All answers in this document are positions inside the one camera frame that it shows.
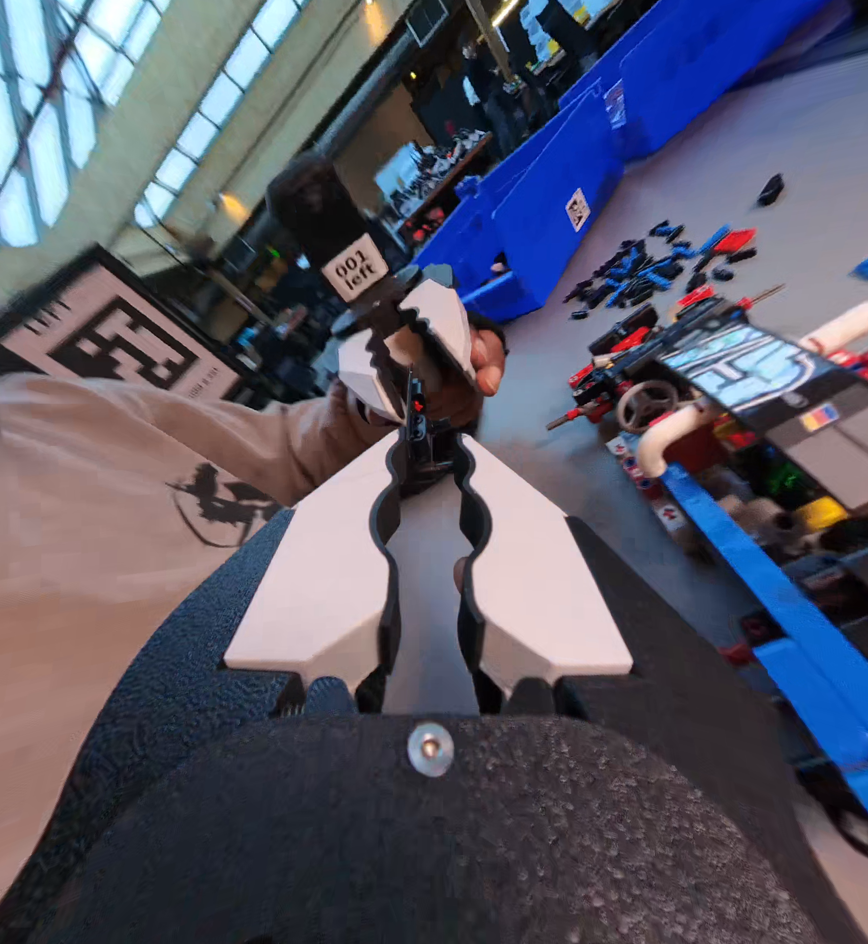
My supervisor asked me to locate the person's left forearm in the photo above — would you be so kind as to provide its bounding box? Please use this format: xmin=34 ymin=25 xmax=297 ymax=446
xmin=0 ymin=372 xmax=399 ymax=510

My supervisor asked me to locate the partly built lego car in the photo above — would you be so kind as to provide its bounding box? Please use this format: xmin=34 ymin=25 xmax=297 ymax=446
xmin=548 ymin=284 xmax=868 ymax=861

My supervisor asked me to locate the pile of blue black pins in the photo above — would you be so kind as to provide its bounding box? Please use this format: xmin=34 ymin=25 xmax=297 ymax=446
xmin=563 ymin=220 xmax=730 ymax=321

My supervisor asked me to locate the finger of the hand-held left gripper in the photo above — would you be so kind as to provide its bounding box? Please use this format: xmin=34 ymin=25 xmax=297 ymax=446
xmin=397 ymin=280 xmax=479 ymax=388
xmin=338 ymin=328 xmax=407 ymax=425

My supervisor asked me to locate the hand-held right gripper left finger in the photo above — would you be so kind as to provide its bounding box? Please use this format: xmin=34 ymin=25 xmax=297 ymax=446
xmin=223 ymin=430 xmax=405 ymax=698

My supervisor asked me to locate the person's torso beige hoodie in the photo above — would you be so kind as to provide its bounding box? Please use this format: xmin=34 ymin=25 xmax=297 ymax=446
xmin=0 ymin=442 xmax=287 ymax=923

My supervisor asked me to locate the person's left hand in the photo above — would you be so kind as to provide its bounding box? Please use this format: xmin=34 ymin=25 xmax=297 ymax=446
xmin=412 ymin=324 xmax=509 ymax=432

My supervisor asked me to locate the blue plastic bin white label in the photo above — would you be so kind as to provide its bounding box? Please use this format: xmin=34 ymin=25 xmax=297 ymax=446
xmin=491 ymin=81 xmax=628 ymax=312

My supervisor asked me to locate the black lego subassembly red pin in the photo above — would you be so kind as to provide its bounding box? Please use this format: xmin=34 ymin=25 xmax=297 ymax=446
xmin=397 ymin=369 xmax=458 ymax=499

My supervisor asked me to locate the white sign black code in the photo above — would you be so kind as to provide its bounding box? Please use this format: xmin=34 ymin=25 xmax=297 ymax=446
xmin=0 ymin=247 xmax=248 ymax=404

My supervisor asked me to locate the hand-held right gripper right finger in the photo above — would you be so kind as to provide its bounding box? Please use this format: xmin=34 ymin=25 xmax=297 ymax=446
xmin=453 ymin=434 xmax=635 ymax=709

